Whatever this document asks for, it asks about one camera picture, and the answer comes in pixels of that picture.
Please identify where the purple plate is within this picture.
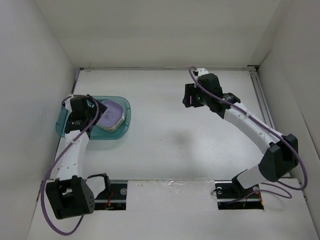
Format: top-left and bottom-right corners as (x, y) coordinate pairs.
(97, 99), (125, 128)

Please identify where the green plate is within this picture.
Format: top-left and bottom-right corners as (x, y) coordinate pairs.
(99, 116), (125, 132)

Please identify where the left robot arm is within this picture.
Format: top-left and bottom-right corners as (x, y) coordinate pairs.
(45, 94), (112, 220)

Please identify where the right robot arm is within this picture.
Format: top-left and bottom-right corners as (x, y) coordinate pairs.
(182, 68), (299, 199)

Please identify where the teal transparent plastic bin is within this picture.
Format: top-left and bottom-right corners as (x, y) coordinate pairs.
(54, 95), (131, 141)

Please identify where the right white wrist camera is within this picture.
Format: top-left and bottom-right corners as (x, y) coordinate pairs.
(192, 68), (209, 80)

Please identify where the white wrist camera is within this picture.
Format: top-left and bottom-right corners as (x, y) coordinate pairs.
(192, 68), (209, 80)
(61, 93), (74, 113)

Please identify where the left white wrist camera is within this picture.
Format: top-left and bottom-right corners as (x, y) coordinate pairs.
(61, 93), (74, 113)

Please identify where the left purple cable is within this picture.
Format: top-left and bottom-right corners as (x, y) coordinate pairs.
(41, 94), (107, 236)

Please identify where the purple cable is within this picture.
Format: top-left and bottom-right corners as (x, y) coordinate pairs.
(41, 94), (107, 236)
(188, 66), (309, 204)

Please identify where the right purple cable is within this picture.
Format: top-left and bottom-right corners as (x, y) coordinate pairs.
(188, 66), (309, 204)

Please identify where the aluminium rail right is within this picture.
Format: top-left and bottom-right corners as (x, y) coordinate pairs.
(248, 65), (275, 129)

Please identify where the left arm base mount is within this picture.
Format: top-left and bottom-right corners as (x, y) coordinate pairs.
(94, 180), (128, 211)

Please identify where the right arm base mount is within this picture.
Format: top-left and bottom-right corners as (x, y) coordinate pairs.
(211, 180), (264, 210)

